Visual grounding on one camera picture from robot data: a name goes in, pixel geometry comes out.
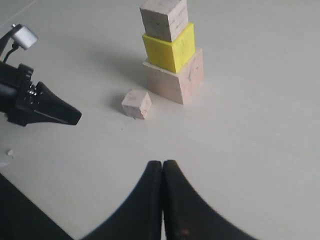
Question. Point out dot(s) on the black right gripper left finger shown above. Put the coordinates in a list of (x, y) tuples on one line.
[(140, 216)]

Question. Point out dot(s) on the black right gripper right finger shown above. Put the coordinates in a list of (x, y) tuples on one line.
[(187, 216)]

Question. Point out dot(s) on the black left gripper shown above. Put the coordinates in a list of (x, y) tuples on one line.
[(20, 99)]

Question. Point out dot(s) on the small wooden cube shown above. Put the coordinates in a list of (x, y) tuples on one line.
[(137, 104)]

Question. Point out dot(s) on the large pale wooden cube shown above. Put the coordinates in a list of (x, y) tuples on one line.
[(177, 87)]

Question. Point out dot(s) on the yellow cube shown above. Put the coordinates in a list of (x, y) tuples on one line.
[(171, 56)]

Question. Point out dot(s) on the medium wooden cube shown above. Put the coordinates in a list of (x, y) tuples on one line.
[(164, 19)]

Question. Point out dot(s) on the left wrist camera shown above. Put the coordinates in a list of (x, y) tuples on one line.
[(23, 36)]

